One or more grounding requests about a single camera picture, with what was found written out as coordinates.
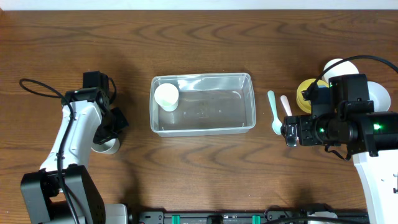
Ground light blue plastic cup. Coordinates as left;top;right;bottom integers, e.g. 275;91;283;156
91;138;121;155

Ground cream white plastic cup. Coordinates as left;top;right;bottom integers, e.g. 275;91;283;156
154;83;179;112

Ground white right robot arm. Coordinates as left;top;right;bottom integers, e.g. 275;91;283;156
281;112;397;223

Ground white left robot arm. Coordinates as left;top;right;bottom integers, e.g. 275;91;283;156
21;100;129;223

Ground clear plastic container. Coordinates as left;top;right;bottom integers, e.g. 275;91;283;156
149;73;256;137

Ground yellow plastic bowl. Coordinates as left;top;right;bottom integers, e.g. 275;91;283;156
296;78;330;115

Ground mint green plastic spoon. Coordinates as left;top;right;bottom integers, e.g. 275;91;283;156
267;90;282;135

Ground pink plastic fork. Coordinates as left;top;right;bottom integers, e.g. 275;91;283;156
280;95;292;116

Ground cream white plastic bowl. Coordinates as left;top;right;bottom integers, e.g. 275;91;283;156
322;62;359;83

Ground light blue plastic bowl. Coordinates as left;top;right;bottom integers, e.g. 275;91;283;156
368;82;391;112

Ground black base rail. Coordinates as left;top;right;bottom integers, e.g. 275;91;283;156
128;203;370;224

